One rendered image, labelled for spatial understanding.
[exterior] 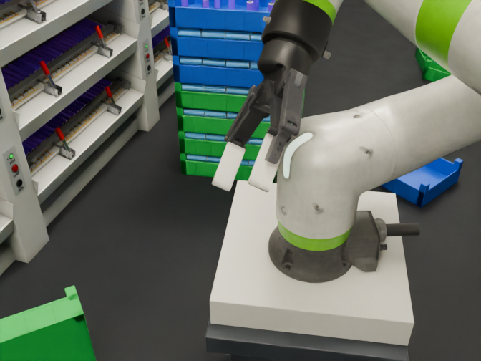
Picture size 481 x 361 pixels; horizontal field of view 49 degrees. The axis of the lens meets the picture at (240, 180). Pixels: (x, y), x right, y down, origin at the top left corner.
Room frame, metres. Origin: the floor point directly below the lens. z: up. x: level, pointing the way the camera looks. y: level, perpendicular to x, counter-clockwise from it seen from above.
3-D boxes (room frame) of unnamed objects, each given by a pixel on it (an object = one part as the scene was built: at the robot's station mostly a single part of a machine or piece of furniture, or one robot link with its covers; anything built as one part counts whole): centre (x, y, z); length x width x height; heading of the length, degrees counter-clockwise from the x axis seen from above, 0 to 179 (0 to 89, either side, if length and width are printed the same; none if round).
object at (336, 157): (0.68, -0.13, 0.49); 0.16 x 0.13 x 0.19; 121
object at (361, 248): (0.68, -0.18, 0.37); 0.26 x 0.15 x 0.06; 93
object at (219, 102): (1.46, 0.02, 0.28); 0.30 x 0.20 x 0.08; 80
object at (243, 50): (1.46, 0.02, 0.44); 0.30 x 0.20 x 0.08; 80
